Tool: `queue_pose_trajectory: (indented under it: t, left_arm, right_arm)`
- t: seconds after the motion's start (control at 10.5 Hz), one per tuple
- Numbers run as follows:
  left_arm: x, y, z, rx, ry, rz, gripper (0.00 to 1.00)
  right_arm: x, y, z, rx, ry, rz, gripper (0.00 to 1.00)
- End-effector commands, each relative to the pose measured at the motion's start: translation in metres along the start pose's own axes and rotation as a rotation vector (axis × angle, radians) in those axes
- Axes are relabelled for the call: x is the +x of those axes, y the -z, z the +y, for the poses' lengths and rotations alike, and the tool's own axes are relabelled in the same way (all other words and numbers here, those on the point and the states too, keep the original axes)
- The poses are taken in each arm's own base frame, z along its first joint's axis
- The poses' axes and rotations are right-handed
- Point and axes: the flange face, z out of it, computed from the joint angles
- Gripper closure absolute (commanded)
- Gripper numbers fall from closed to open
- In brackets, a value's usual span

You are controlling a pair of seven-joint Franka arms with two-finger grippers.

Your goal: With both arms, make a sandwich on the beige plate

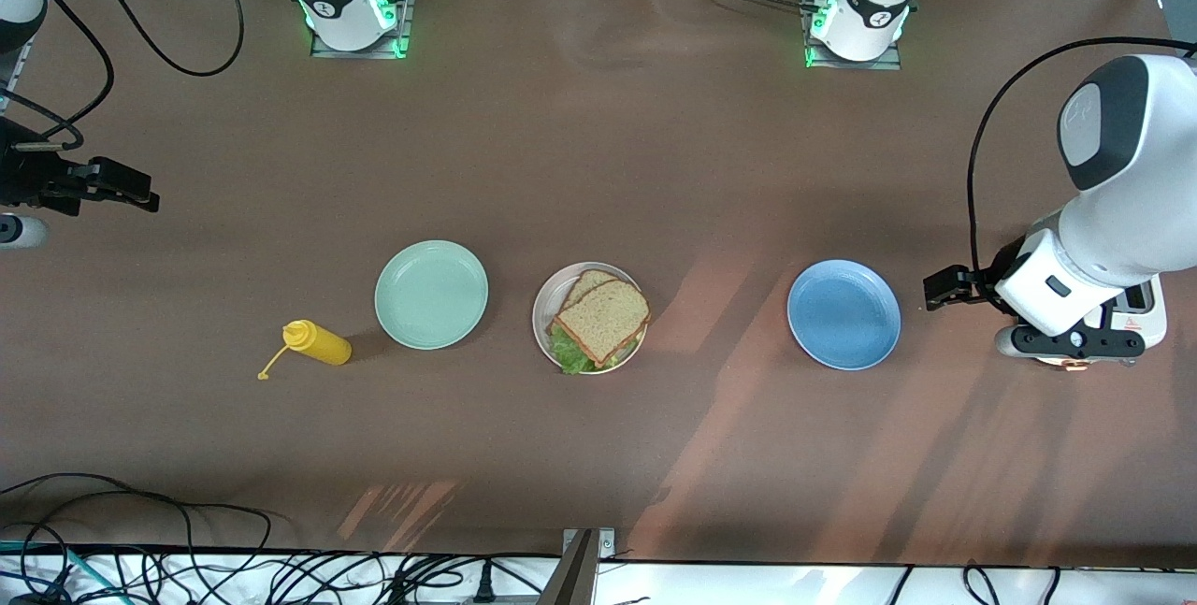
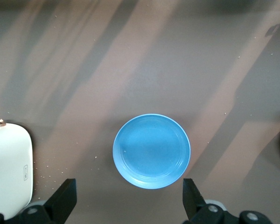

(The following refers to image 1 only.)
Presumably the yellow squeeze bottle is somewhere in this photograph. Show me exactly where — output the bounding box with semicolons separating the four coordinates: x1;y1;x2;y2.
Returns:
258;320;353;382

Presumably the brown bread slice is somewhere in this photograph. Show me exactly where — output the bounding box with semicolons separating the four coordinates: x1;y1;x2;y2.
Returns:
545;269;620;335
554;280;652;367

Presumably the green lettuce leaf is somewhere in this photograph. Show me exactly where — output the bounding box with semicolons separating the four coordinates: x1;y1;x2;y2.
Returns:
549;323;642;376

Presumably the beige plate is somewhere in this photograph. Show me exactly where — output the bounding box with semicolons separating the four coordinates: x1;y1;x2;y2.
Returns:
533;262;649;376

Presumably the blue plate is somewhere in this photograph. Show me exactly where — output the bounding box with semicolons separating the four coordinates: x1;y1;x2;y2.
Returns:
786;259;902;371

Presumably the mint green plate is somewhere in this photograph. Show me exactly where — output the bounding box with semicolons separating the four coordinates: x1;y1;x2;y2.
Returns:
374;240;489;351

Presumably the white toaster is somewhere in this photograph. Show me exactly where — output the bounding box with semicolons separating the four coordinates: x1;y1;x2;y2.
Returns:
1033;273;1169;372

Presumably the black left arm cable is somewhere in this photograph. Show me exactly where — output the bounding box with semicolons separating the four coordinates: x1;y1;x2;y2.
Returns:
966;36;1197;307

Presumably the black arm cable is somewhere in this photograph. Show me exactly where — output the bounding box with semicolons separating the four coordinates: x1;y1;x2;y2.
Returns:
0;0;246;150
966;36;1197;307

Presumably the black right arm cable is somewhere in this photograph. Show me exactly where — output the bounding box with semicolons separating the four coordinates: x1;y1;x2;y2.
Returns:
0;0;246;150

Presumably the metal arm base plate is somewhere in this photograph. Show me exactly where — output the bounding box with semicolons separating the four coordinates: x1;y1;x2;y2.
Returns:
310;0;418;60
802;0;904;71

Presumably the long looped black cable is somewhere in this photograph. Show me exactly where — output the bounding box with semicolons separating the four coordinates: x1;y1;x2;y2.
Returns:
0;472;274;578

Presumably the teal cable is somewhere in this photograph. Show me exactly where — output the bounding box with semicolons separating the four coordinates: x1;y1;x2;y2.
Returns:
0;540;104;605

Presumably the metal bracket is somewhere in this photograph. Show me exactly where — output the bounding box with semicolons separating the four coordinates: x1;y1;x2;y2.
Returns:
542;526;618;605

